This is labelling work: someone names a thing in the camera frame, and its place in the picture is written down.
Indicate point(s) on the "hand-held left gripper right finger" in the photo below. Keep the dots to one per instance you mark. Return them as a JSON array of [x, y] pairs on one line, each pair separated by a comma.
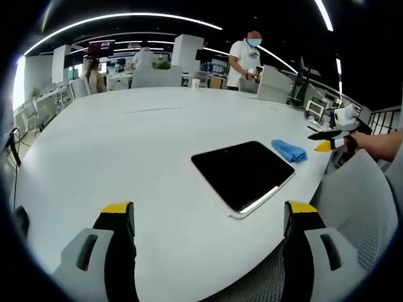
[[299, 261]]

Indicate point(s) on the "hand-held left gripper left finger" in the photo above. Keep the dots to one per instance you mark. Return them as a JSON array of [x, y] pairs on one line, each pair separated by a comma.
[[118, 251]]

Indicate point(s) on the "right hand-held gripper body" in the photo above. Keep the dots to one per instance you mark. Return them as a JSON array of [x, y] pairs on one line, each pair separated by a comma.
[[344, 116]]

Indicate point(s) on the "blue cleaning cloth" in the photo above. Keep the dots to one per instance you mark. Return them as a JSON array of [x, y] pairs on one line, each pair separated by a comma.
[[289, 150]]

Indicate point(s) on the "black tablet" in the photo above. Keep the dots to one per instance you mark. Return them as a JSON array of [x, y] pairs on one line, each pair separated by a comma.
[[242, 173]]

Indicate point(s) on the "person's right hand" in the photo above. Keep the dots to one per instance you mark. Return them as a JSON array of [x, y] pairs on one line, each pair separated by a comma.
[[352, 145]]

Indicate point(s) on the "white framed box device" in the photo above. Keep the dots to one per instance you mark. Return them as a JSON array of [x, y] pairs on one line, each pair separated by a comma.
[[315, 108]]

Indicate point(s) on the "black metal railing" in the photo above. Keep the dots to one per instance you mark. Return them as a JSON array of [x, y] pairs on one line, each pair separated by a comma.
[[382, 121]]

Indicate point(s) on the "black tripod stand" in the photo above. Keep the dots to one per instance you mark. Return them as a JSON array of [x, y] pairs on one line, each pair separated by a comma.
[[301, 81]]

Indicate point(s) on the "grey mesh office chair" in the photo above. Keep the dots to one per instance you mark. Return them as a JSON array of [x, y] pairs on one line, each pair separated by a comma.
[[355, 201]]

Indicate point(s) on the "white desk partition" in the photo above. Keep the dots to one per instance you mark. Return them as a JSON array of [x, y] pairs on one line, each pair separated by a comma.
[[274, 83]]

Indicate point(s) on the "short ceiling light strip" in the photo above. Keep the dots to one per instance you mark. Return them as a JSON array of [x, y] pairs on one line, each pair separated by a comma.
[[324, 14]]

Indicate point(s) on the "white paper cup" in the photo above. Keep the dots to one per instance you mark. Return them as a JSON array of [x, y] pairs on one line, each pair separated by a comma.
[[196, 83]]

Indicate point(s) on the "white square pillar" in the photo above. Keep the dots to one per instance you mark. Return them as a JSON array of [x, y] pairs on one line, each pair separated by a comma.
[[63, 63], [186, 50]]

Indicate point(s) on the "green potted plant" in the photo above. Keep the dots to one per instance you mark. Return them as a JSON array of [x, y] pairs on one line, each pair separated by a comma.
[[162, 66]]

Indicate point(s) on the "red display screen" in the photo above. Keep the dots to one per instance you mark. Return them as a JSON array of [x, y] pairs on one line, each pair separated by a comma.
[[101, 48]]

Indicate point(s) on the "long curved ceiling light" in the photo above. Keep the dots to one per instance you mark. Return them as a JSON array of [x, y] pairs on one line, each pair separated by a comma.
[[126, 16]]

